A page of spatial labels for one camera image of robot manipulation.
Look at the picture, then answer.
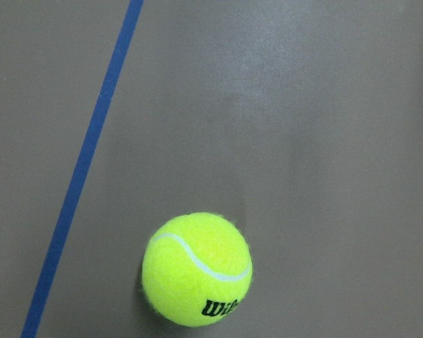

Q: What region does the yellow tennis ball Wilson logo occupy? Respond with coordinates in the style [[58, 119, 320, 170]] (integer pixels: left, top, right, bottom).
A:
[[141, 212, 253, 327]]

